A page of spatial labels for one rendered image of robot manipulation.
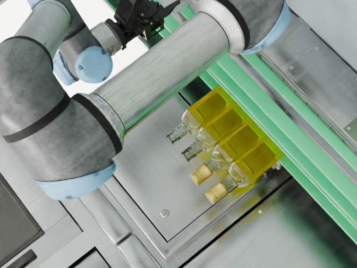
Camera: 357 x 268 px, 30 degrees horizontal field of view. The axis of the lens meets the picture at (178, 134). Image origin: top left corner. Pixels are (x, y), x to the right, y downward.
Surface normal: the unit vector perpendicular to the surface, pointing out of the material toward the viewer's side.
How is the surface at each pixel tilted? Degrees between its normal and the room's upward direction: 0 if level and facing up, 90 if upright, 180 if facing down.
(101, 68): 90
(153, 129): 90
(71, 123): 128
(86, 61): 90
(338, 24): 0
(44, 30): 145
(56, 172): 64
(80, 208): 90
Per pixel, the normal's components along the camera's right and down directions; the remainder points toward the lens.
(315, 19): -0.78, 0.59
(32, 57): 0.50, -0.70
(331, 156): -0.05, -0.38
